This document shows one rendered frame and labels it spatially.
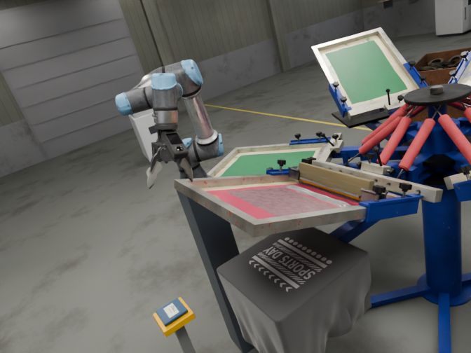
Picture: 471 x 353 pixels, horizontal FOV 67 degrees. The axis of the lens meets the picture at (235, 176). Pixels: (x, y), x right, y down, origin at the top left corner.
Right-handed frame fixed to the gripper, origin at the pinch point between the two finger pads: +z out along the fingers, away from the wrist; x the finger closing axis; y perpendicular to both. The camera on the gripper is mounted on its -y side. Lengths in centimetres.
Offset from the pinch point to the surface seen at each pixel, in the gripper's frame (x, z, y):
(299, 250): -58, 39, 1
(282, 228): -22.3, 9.5, -29.2
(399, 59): -212, -49, 69
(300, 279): -46, 42, -12
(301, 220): -29.6, 8.7, -29.2
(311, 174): -72, 8, 11
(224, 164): -90, 27, 123
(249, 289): -30, 47, -1
